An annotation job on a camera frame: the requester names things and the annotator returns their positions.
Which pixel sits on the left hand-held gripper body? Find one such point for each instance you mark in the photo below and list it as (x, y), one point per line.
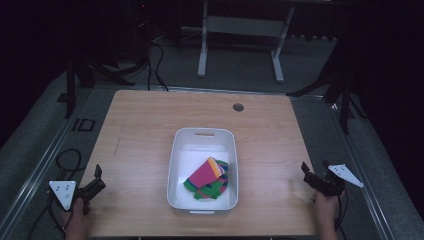
(64, 194)

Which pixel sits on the white plastic bin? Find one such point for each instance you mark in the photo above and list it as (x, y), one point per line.
(186, 200)

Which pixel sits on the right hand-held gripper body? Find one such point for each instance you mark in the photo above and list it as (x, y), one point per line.
(333, 180)

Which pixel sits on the person's right hand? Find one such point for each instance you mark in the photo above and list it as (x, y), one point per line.
(326, 213)

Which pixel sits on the person's left hand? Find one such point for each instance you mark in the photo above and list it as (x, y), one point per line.
(77, 220)

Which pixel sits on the pink cloth with yellow edge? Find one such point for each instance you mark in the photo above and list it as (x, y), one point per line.
(203, 175)

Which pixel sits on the black tripod stand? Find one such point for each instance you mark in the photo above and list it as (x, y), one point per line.
(345, 100)
(70, 86)

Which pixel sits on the grey metal floor rail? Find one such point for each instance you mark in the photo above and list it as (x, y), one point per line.
(36, 170)
(363, 166)

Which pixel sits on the green striped cloth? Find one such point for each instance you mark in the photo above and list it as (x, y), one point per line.
(213, 190)

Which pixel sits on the white metal desk frame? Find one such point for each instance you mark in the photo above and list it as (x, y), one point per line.
(246, 26)

